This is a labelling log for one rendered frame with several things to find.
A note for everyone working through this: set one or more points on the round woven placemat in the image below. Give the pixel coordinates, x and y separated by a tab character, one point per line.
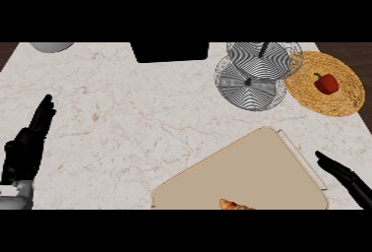
325	84

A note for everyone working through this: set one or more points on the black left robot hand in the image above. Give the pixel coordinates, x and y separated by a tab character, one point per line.
25	147

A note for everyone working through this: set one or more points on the red bell pepper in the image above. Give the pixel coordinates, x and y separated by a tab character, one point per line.
326	83

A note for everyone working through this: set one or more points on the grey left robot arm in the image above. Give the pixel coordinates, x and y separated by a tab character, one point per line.
13	196

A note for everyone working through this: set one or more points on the golden croissant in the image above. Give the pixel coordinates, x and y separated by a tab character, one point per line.
233	205

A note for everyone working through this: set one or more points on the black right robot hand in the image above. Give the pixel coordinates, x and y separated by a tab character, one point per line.
346	178

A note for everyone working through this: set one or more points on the black appliance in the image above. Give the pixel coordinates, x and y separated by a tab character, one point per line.
170	51

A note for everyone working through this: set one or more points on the beige tray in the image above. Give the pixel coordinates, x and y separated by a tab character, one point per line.
247	174

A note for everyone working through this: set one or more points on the grey round bowl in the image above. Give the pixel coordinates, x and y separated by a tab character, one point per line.
50	46

